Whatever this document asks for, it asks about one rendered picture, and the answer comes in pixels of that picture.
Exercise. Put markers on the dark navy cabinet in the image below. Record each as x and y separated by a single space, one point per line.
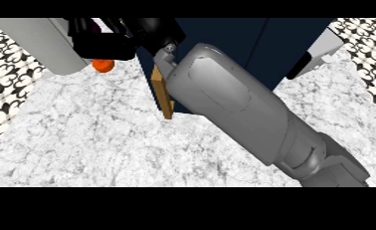
274 45

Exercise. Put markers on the orange round fruit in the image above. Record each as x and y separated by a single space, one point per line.
103 65

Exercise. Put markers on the pale grey appliance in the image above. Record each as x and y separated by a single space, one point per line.
320 53

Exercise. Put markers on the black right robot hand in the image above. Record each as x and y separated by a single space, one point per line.
155 31

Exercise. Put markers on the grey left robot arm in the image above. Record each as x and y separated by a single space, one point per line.
44 43

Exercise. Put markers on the wooden cabinet door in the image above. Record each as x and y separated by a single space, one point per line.
162 91

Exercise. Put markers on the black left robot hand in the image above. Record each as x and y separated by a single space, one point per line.
105 46

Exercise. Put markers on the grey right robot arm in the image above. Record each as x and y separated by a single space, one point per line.
230 98

